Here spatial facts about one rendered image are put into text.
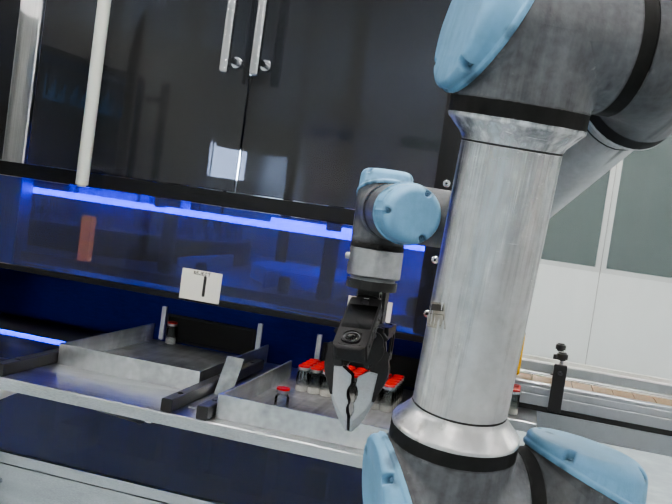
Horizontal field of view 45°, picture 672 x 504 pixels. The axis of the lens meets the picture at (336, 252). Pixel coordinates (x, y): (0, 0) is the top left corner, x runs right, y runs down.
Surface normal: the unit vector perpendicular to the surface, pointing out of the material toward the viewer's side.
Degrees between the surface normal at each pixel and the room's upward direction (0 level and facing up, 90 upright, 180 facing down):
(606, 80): 133
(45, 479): 90
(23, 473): 90
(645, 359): 90
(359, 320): 30
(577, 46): 100
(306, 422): 90
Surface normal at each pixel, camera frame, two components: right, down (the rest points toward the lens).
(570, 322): -0.25, 0.02
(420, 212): 0.18, 0.07
